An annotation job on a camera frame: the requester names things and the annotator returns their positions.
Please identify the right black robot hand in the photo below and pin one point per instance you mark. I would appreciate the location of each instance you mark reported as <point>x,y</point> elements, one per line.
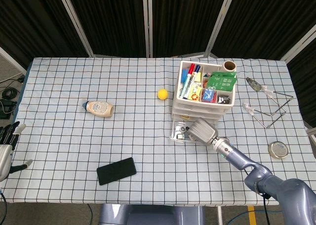
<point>202,132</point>

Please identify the black smartphone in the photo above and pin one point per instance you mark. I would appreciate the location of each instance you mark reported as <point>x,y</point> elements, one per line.
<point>116,171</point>

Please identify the blue checkered tablecloth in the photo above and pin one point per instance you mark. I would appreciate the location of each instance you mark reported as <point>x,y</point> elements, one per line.
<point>123,136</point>

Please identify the blue cap marker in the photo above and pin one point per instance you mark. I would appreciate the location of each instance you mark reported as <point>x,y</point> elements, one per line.
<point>192,82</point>

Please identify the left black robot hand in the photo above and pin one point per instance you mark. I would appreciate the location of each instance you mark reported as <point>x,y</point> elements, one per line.
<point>5,155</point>

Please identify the blue sponge block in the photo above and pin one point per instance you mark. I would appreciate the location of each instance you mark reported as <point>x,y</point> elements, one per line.
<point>185,75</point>

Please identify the green tea packet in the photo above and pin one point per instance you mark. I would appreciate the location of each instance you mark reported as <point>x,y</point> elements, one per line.
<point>222,74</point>
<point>221,82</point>

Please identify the red cap marker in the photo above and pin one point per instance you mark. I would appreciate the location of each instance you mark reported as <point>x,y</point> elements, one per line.
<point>188,75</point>

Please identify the yellow ball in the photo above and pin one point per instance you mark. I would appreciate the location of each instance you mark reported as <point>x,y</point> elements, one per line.
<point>163,94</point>

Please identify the mayonnaise squeeze bottle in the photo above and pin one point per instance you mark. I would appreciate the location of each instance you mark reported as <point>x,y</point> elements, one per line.
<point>98,108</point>

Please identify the blue plastic packet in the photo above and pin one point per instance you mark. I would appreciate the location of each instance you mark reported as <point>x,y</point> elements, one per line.
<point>208,95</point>

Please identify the clear bottom drawer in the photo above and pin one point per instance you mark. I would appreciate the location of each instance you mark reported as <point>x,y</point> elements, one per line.
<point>176,132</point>

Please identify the white table leg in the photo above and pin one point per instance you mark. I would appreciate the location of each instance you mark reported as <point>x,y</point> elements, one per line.
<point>219,215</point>

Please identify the yellow snack packet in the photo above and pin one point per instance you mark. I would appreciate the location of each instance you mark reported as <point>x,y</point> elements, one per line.
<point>195,94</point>

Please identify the white plastic clip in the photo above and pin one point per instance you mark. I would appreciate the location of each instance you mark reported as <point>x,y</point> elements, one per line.
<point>248,108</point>
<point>267,90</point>

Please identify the round black white disc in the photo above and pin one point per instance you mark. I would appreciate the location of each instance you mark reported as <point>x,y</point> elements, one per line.
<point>183,129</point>

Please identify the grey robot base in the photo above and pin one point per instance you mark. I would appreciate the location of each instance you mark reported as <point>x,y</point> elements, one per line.
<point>148,215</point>

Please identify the white plastic drawer organizer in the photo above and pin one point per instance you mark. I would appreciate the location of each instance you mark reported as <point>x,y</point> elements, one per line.
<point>202,103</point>

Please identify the grey power adapter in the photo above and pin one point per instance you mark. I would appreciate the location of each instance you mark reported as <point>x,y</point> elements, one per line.
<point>179,136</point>

